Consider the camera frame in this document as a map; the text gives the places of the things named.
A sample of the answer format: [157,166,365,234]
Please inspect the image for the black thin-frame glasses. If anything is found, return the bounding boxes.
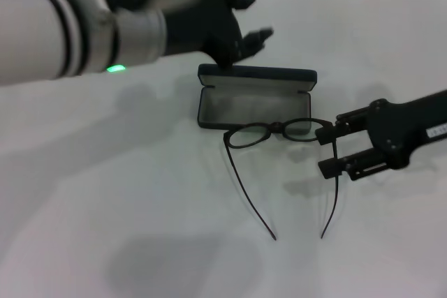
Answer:
[223,118,339,241]

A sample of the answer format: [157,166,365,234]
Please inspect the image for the black glasses case grey lining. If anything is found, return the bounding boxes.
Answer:
[196,63,318,131]

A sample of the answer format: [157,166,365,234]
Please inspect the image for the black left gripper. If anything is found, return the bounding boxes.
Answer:
[163,0,274,69]

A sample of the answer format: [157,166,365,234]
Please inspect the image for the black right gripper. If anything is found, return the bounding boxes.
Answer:
[314,88,447,182]

